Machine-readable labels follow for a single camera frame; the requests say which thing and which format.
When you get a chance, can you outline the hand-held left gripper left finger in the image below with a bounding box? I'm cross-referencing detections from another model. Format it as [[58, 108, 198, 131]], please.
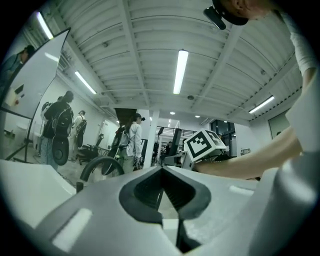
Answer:
[[34, 166, 182, 256]]

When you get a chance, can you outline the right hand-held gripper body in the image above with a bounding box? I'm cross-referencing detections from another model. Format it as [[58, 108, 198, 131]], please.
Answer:
[[181, 128, 228, 171]]

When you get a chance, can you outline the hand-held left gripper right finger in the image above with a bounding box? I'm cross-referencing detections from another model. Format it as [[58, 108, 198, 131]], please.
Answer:
[[156, 166, 262, 256]]

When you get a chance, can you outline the person's right forearm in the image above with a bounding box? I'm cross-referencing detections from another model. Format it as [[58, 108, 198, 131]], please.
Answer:
[[194, 124, 305, 181]]

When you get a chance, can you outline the white bathtub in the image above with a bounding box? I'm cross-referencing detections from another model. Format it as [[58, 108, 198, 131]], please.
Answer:
[[0, 159, 77, 229]]

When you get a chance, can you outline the black framed window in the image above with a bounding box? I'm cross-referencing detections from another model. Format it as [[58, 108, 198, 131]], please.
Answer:
[[209, 119, 236, 157]]

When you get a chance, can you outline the black arched faucet spout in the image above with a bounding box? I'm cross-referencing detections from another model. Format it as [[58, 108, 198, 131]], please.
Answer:
[[79, 156, 125, 186]]

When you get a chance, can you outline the black oval pouch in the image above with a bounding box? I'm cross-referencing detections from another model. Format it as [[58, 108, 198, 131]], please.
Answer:
[[51, 134, 70, 167]]

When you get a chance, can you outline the long ceiling light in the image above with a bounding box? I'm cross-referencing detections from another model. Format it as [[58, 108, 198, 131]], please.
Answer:
[[173, 49, 190, 95], [74, 70, 98, 95], [248, 95, 275, 115], [36, 11, 55, 40]]

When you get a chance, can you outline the person's white flower-print shirt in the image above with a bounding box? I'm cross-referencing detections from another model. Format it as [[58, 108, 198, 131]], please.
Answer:
[[281, 9, 320, 161]]

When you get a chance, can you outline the person's head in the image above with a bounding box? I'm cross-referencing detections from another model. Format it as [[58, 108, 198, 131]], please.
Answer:
[[211, 0, 278, 26]]

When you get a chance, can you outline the white reflector panel on stand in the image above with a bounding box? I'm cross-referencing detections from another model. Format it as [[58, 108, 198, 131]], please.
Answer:
[[0, 27, 71, 165]]

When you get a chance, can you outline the black head camera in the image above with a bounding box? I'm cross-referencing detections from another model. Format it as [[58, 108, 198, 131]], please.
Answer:
[[202, 6, 227, 31]]

